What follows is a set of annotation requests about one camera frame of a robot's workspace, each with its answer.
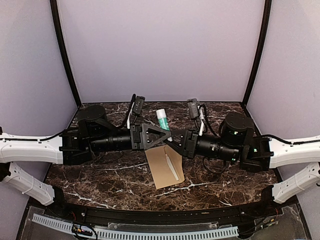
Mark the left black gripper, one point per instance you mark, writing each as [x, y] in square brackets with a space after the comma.
[144, 143]

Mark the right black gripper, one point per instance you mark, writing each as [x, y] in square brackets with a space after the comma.
[189, 139]

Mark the white green glue stick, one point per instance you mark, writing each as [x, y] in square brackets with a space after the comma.
[162, 119]

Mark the brown paper envelope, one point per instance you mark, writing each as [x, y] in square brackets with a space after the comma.
[161, 173]

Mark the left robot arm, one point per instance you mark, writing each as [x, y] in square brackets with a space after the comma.
[73, 146]

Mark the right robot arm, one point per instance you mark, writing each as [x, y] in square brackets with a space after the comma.
[236, 143]

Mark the white slotted cable duct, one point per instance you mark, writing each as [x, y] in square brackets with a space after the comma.
[133, 232]

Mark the black front table rail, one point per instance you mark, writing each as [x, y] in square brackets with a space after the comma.
[103, 216]

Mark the right black corner post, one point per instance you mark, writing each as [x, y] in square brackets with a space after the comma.
[258, 53]

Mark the black corner post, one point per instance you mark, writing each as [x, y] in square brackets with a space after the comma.
[63, 51]
[258, 53]

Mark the left black corner post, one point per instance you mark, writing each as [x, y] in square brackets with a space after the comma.
[63, 51]

